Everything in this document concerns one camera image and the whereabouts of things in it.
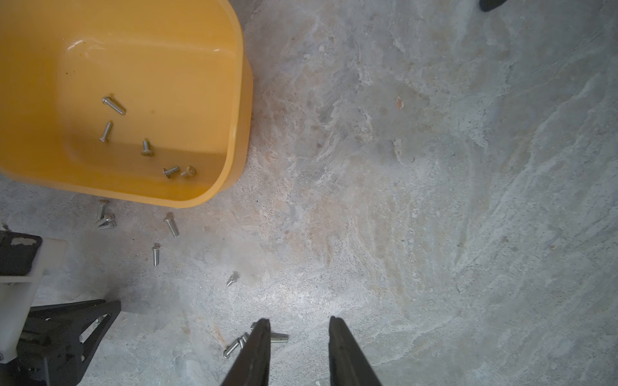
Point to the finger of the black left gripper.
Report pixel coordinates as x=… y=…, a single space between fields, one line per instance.
x=94 y=325

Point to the yellow plastic storage box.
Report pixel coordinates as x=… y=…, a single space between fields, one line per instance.
x=180 y=70

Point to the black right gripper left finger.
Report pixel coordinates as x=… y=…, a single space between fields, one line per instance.
x=252 y=367

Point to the silver screw in box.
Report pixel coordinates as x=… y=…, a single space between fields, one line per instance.
x=114 y=105
x=188 y=172
x=104 y=137
x=146 y=151
x=169 y=172

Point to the black perforated music stand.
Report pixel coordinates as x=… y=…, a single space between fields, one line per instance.
x=490 y=5

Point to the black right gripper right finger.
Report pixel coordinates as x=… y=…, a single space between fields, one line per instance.
x=347 y=363

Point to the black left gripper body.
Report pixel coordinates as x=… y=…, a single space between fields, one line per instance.
x=24 y=260

